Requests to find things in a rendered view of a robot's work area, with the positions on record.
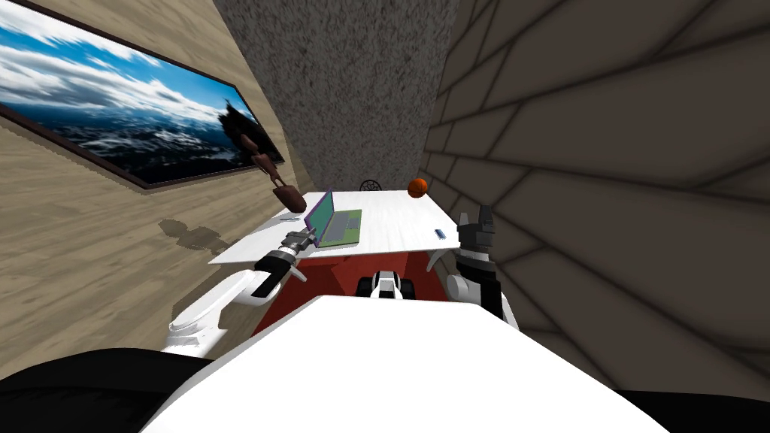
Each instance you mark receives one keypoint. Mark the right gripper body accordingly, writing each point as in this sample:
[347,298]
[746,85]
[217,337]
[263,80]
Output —
[475,237]

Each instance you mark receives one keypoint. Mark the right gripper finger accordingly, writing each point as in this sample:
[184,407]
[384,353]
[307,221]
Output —
[464,219]
[486,215]

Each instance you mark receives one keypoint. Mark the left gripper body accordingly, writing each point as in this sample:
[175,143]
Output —
[295,243]

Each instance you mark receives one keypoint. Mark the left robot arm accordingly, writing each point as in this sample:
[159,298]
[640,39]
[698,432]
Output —
[207,307]

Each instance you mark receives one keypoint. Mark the green and purple laptop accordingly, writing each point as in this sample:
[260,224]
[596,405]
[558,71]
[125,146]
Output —
[337,228]

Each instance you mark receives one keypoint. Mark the red rug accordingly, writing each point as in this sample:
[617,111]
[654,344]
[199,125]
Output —
[325,279]

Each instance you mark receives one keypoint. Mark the dark plant in brown pot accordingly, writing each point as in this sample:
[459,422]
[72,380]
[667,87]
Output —
[289,195]

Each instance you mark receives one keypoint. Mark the orange basketball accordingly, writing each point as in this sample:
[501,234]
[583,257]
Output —
[417,187]

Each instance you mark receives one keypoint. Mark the white desk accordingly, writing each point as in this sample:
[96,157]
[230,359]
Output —
[397,219]

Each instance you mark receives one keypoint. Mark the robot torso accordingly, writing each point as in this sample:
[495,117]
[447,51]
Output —
[397,373]

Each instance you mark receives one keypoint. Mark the framed sky and sea picture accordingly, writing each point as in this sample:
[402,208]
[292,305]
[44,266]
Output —
[120,102]

